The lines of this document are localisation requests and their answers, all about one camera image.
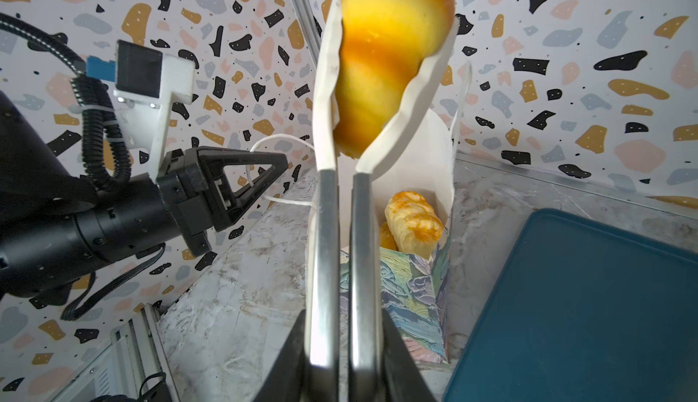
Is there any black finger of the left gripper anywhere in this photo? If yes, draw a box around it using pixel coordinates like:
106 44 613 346
197 148 288 231

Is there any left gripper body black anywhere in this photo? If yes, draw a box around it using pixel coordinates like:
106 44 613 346
156 147 234 257

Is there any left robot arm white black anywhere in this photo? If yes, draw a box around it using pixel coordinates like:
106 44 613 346
1 98 287 305

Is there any teal rectangular tray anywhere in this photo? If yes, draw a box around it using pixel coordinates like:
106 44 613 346
444 209 697 401

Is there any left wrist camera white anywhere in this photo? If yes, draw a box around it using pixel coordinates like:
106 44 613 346
85 40 196 181

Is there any small striped bun top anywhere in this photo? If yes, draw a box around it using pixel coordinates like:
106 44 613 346
334 0 456 158

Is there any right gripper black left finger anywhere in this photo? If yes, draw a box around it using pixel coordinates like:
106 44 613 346
254 310 305 402

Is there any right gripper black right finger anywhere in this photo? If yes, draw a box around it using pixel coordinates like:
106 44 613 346
382 309 436 402

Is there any twisted glazed pastry bread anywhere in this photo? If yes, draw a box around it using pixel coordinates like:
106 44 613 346
385 191 445 260

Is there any floral paper bag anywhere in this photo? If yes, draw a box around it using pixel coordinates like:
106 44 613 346
244 60 474 365

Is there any striped croissant bread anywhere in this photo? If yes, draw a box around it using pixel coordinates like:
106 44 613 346
379 223 398 251

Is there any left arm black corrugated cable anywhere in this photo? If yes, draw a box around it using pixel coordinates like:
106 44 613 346
0 11 133 193

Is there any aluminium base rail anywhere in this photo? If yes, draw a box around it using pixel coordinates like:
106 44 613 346
52 304 180 401

